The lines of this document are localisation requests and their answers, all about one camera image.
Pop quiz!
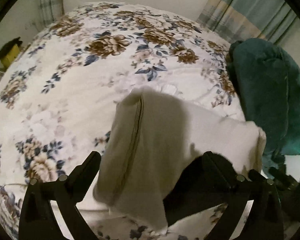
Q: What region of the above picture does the cream white garment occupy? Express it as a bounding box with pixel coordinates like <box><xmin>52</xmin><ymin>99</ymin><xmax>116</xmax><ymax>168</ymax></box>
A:
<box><xmin>93</xmin><ymin>87</ymin><xmax>266</xmax><ymax>233</ymax></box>

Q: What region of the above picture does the dark green cloth pile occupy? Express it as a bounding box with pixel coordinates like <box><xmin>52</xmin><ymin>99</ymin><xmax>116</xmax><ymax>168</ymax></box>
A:
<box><xmin>227</xmin><ymin>38</ymin><xmax>300</xmax><ymax>155</ymax></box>

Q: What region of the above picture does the floral white bed blanket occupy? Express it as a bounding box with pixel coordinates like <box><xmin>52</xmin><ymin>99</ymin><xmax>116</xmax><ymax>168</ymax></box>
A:
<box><xmin>0</xmin><ymin>2</ymin><xmax>244</xmax><ymax>239</ymax></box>

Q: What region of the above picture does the yellow box with black cloth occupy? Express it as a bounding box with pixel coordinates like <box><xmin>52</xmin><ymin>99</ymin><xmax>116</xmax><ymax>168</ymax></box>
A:
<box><xmin>0</xmin><ymin>37</ymin><xmax>23</xmax><ymax>69</ymax></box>

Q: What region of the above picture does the green striped curtain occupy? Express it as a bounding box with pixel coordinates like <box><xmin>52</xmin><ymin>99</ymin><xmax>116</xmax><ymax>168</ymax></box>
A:
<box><xmin>197</xmin><ymin>0</ymin><xmax>297</xmax><ymax>43</ymax></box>

